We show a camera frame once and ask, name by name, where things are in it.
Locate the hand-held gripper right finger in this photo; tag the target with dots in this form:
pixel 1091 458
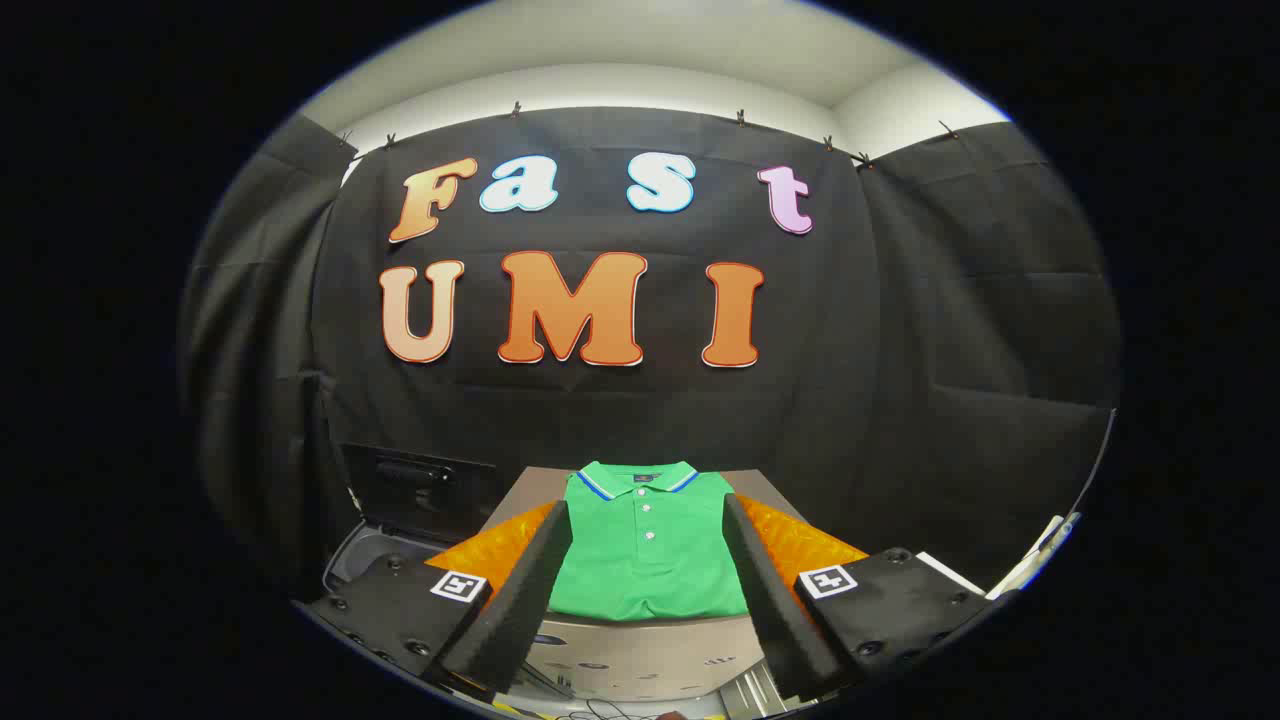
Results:
pixel 775 610

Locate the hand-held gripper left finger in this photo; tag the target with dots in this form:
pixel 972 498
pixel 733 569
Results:
pixel 520 600

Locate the green polo shirt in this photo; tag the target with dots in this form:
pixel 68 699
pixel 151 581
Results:
pixel 650 570

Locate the dark washing machine lid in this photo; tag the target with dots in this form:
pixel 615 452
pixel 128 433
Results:
pixel 420 490

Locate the grey washing machine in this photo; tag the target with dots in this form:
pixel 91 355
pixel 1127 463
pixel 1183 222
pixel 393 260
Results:
pixel 365 555

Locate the black backdrop cloth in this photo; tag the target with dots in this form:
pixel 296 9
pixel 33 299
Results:
pixel 620 420

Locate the white plastic object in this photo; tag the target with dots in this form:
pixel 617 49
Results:
pixel 1040 548

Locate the row of black clips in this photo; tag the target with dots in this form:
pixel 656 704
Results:
pixel 515 108

